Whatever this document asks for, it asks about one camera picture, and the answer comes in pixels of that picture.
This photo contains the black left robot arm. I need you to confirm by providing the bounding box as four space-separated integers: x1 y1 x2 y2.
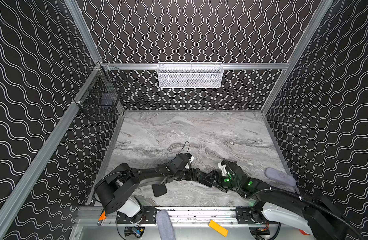
95 153 213 214

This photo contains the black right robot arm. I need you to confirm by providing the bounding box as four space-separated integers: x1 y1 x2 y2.
205 160 364 240

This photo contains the black phone case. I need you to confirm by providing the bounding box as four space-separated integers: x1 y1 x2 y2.
152 185 168 198

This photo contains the grey cloth right side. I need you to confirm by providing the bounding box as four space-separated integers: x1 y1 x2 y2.
265 168 296 188

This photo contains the yellow plastic piece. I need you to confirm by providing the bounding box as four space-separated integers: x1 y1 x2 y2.
209 220 229 237

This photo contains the red tape roll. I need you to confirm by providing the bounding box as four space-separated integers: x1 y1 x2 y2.
299 230 310 236

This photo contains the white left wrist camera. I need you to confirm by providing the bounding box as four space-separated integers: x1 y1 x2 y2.
185 153 194 170

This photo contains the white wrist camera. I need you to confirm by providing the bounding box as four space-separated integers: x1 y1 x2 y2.
185 153 194 170
218 162 229 177

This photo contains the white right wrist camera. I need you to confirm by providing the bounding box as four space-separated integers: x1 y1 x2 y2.
218 162 229 177

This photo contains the grey cloth front rail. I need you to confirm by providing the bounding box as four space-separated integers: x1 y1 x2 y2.
156 210 176 240

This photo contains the white wire mesh basket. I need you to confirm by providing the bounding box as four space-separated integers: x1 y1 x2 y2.
157 62 224 89

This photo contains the orange handled tool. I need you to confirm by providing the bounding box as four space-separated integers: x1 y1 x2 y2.
97 211 107 226

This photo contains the black wire mesh basket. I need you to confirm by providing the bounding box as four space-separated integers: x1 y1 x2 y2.
77 62 129 122

